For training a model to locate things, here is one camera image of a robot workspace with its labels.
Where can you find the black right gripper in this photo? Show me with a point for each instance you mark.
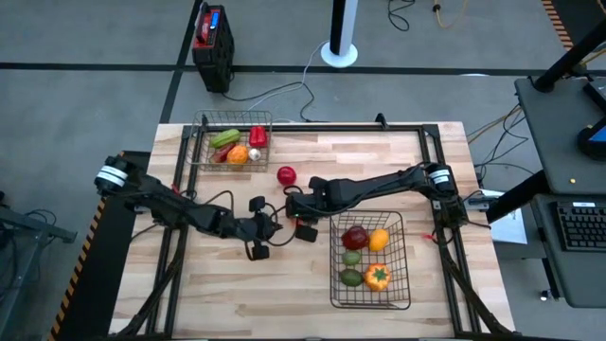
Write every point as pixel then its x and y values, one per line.
pixel 310 206

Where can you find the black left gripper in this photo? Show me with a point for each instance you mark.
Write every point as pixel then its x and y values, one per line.
pixel 258 228

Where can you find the red tomato green calyx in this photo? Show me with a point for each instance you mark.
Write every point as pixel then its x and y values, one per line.
pixel 286 175

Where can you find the dark red apple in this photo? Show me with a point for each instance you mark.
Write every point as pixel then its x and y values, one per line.
pixel 355 238

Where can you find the light green lime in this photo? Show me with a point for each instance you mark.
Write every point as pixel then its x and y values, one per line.
pixel 351 258

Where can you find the yellow lemon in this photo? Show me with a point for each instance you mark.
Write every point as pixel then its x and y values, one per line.
pixel 379 240

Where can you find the white garlic bulb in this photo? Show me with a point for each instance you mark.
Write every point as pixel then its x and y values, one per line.
pixel 254 154

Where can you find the orange yellow bell pepper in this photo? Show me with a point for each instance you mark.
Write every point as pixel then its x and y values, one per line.
pixel 237 155

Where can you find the dark green avocado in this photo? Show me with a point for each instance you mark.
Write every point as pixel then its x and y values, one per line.
pixel 351 278

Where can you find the red chili pepper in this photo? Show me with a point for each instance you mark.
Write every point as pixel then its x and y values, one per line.
pixel 222 154

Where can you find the red bell pepper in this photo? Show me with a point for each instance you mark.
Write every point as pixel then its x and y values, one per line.
pixel 258 136

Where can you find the orange persimmon green calyx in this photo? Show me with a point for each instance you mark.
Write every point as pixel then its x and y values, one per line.
pixel 377 277

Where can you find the green cucumber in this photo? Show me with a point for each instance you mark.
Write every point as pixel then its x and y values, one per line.
pixel 225 138

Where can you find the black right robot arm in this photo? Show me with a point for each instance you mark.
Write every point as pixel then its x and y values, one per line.
pixel 379 184

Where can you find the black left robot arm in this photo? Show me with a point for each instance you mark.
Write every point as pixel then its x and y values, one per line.
pixel 165 206

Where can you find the small red tag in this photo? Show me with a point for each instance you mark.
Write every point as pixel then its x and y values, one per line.
pixel 423 233
pixel 176 189

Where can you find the black hazard striped mat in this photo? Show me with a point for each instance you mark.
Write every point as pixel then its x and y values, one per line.
pixel 94 284
pixel 582 12

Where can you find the black red case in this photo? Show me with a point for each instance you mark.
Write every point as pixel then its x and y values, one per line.
pixel 213 57

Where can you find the white paper sheet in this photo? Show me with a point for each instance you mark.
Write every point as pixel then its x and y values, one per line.
pixel 509 229

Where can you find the black metal stand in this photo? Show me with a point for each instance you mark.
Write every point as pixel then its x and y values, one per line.
pixel 28 227

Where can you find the grey desk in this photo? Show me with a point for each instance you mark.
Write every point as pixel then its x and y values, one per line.
pixel 558 156

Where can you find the black keyboard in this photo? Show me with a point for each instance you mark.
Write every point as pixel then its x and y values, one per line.
pixel 582 227

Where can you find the black aluminium rig frame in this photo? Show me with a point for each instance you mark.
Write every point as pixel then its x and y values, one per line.
pixel 331 128

